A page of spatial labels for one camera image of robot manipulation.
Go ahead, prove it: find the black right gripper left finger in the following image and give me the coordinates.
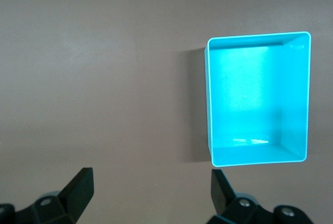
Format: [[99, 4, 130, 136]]
[[0, 167, 95, 224]]

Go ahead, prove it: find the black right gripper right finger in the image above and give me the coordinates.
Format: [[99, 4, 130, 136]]
[[211, 168, 313, 224]]

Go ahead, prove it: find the turquoise plastic bin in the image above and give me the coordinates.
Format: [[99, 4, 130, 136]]
[[203, 31, 312, 168]]

